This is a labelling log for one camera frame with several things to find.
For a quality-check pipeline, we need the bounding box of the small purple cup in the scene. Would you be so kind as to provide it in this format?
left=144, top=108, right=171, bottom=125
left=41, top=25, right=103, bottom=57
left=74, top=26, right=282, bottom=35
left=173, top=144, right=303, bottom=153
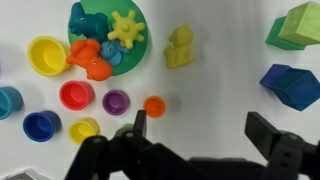
left=101, top=89, right=131, bottom=117

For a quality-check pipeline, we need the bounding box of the small orange cup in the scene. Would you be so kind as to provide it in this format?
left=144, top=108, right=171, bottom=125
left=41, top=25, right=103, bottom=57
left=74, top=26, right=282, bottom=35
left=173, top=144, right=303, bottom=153
left=142, top=95, right=167, bottom=119

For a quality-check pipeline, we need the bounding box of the small yellow cup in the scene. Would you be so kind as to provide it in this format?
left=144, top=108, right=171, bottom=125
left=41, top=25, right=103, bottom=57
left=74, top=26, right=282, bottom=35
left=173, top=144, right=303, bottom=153
left=68, top=117, right=100, bottom=146

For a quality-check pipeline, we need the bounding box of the yellow animal toy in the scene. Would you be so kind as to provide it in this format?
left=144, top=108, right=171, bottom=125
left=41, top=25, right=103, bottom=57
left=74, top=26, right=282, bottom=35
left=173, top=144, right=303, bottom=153
left=162, top=22, right=197, bottom=70

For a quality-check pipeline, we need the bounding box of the red cup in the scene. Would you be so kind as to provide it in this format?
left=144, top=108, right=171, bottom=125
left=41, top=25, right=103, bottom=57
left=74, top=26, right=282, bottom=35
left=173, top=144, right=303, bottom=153
left=59, top=80, right=96, bottom=111

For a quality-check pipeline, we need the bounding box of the yellow spiky star toy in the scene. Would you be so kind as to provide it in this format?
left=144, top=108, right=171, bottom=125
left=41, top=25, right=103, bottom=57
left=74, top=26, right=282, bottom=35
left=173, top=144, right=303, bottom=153
left=107, top=9, right=148, bottom=50

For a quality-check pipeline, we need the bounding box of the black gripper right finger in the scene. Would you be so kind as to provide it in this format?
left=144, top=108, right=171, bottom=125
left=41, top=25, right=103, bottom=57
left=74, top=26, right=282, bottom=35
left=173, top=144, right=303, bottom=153
left=244, top=111, right=320, bottom=180

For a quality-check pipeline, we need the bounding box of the small green cup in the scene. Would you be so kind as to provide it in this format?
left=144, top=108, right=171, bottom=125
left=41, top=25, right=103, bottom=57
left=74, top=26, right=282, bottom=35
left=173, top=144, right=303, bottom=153
left=114, top=123, right=135, bottom=138

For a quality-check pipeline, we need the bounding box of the dark teal animal toy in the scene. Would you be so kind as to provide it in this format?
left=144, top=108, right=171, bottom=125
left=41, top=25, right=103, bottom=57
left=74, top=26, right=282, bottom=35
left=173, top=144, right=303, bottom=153
left=68, top=1, right=112, bottom=43

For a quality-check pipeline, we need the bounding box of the blue cup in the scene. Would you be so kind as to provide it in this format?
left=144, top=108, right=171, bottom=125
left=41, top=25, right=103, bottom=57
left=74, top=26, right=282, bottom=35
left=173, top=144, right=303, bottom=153
left=22, top=110, right=62, bottom=143

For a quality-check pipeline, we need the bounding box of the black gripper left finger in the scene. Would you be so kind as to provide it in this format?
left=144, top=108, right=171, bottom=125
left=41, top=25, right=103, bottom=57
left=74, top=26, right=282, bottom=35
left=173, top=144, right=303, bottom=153
left=64, top=109, right=188, bottom=180

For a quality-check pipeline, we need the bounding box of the royal blue cube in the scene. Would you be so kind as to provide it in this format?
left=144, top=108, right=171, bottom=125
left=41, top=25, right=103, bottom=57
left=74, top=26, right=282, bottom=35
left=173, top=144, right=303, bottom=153
left=259, top=63, right=293, bottom=90

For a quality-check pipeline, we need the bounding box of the green bowl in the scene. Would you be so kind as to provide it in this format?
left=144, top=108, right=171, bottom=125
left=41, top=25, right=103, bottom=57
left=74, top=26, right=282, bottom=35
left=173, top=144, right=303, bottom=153
left=67, top=0, right=149, bottom=77

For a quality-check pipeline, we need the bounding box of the light blue animal toy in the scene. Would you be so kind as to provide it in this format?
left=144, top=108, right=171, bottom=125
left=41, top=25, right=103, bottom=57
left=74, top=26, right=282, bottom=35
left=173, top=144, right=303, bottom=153
left=98, top=39, right=130, bottom=67

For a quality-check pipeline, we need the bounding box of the large yellow cup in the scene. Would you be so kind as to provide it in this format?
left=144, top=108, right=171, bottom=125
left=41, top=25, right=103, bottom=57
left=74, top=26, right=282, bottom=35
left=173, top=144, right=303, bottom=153
left=27, top=35, right=72, bottom=78

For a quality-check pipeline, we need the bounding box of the dark green cube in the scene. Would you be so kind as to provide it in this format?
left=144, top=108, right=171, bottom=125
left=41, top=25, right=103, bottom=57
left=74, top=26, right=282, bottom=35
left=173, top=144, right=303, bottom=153
left=265, top=15, right=306, bottom=51

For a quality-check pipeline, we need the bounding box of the teal blue cube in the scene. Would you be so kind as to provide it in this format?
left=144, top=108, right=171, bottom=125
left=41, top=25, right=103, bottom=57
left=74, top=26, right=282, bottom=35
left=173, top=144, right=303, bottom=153
left=272, top=68, right=320, bottom=112

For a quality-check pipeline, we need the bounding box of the teal cup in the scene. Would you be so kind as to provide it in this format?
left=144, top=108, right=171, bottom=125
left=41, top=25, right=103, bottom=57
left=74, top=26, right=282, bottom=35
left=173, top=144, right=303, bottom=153
left=0, top=86, right=24, bottom=121

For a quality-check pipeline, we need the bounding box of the light green cube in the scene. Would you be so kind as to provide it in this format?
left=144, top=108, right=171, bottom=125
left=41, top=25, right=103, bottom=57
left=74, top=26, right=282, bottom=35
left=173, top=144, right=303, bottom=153
left=278, top=0, right=320, bottom=47

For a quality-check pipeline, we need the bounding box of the orange animal toy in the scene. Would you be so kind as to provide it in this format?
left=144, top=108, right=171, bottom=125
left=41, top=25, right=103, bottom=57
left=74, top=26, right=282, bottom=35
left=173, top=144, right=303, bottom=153
left=65, top=38, right=114, bottom=82

